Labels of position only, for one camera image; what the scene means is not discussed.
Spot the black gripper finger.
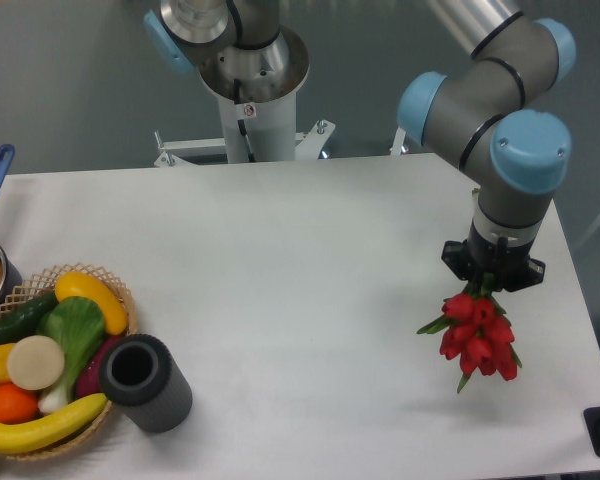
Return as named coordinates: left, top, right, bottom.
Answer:
left=441, top=240, right=475, bottom=280
left=504, top=257, right=546, bottom=292

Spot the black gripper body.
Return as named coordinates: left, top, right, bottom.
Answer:
left=467, top=214, right=539, bottom=288

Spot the red tulip bouquet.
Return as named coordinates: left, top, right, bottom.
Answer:
left=416, top=273, right=522, bottom=393

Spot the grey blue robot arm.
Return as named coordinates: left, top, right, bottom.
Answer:
left=143, top=1, right=576, bottom=292

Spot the dark grey ribbed vase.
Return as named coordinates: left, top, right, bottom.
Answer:
left=99, top=334, right=193, bottom=433

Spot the short yellow squash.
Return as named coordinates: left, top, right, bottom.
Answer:
left=54, top=271, right=128, bottom=336

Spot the green bok choy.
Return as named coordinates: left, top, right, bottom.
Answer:
left=36, top=297, right=105, bottom=415

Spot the purple eggplant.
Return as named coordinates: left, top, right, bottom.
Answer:
left=74, top=335, right=122, bottom=399

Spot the woven wicker basket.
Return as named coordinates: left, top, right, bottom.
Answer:
left=0, top=263, right=138, bottom=461

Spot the beige round disc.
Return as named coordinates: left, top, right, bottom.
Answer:
left=6, top=335, right=65, bottom=391

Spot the green cucumber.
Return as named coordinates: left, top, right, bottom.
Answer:
left=0, top=292, right=58, bottom=345

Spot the orange fruit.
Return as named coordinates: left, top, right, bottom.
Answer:
left=0, top=383, right=38, bottom=424

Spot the long yellow squash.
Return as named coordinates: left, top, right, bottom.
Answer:
left=0, top=393, right=108, bottom=455

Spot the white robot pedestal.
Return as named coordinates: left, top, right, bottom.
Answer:
left=154, top=26, right=336, bottom=167

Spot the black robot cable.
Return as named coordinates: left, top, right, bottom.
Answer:
left=231, top=77, right=258, bottom=164

